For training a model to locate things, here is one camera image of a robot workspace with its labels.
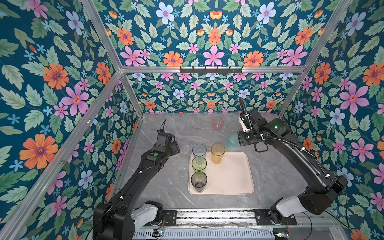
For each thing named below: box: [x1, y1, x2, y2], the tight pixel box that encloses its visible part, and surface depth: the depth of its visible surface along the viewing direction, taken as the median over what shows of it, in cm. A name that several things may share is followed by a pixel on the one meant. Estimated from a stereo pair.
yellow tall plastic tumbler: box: [211, 143, 226, 165], surface depth 88 cm
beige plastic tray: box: [188, 151, 255, 196], surface depth 91 cm
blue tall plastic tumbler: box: [192, 143, 207, 157], surface depth 86 cm
